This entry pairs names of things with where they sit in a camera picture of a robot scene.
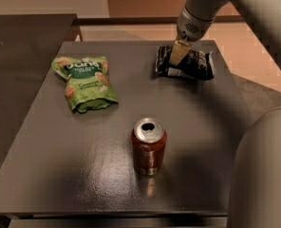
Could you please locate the green rice chip bag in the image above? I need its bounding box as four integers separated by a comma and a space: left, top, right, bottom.
51, 56, 118, 113

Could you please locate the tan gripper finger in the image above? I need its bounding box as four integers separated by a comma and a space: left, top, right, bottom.
169, 40, 192, 66

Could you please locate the red soda can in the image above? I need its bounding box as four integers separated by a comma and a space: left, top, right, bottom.
131, 118, 167, 176

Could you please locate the dark side table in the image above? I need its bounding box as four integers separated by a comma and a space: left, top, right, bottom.
0, 14, 80, 167

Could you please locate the blue chip bag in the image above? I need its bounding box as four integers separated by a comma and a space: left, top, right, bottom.
156, 46, 215, 81

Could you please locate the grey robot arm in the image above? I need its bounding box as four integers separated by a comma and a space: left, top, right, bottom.
177, 0, 281, 228

